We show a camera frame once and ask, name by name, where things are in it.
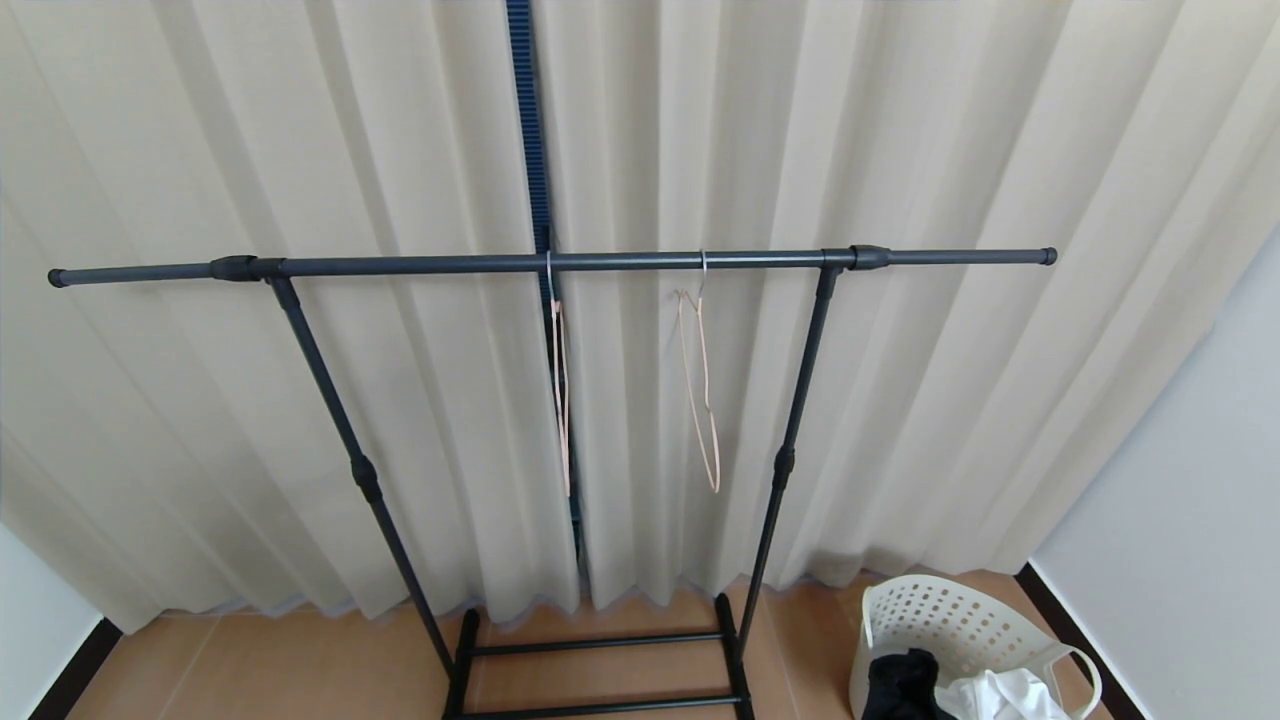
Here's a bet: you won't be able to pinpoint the black shorts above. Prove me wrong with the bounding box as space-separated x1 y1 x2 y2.
862 648 958 720

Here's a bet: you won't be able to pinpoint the pink clothes hanger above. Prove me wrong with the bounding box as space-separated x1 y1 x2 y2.
544 250 574 499
675 250 723 495

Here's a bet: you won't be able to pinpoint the black clothes rack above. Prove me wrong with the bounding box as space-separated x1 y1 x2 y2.
47 244 1059 720

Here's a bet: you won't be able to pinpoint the white laundry basket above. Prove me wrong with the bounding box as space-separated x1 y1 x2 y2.
848 573 1104 720

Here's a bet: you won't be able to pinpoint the white curtain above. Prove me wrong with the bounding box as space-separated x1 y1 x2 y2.
528 0 1280 613
0 0 583 637

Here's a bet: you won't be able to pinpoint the white garment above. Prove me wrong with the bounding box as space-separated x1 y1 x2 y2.
935 667 1073 720

